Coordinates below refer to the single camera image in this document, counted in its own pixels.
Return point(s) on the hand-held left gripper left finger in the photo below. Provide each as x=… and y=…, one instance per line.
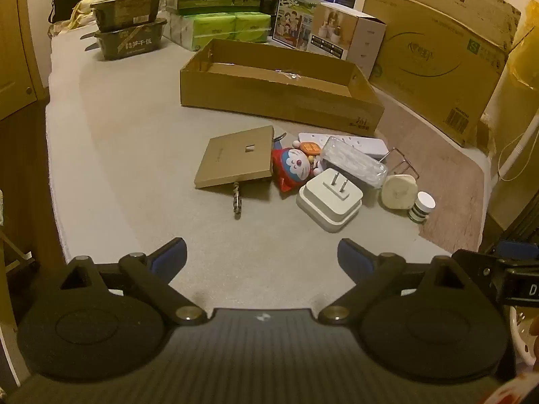
x=170, y=256

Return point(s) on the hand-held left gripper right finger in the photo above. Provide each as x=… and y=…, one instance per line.
x=353, y=256

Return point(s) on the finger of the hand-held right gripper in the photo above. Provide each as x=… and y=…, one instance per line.
x=520, y=249
x=480, y=273

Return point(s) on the white plug adapter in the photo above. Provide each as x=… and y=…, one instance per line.
x=324, y=206

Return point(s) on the cream rounded square case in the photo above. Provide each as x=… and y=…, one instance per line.
x=398, y=191

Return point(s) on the small white-lidded striped jar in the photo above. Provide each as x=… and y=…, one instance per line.
x=423, y=204

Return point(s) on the clear plastic packet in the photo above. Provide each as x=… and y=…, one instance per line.
x=353, y=164

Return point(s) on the clear acrylic stand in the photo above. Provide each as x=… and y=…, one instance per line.
x=410, y=169

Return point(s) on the blue cat toy figurine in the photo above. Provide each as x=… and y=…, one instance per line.
x=294, y=166

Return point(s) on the white remote control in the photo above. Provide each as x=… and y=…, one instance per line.
x=372, y=145

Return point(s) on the small orange charm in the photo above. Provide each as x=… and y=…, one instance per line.
x=311, y=148

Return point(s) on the white perforated basket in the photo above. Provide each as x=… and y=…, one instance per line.
x=522, y=336

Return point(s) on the white pole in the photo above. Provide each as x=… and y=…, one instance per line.
x=516, y=153

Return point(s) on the yellow plastic bag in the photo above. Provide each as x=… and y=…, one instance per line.
x=526, y=42

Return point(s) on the white product box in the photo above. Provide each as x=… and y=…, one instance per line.
x=366, y=42

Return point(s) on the large brown cardboard box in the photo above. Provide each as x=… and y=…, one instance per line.
x=429, y=50

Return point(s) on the black instant rice container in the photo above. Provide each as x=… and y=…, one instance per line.
x=126, y=8
x=126, y=42

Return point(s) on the green tissue pack bundle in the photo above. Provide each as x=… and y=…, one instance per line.
x=214, y=25

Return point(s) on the wooden door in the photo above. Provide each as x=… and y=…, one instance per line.
x=17, y=50

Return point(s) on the pale yellow soft packs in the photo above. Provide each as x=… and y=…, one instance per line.
x=82, y=12

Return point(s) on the small dark box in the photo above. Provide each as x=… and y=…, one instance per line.
x=270, y=1

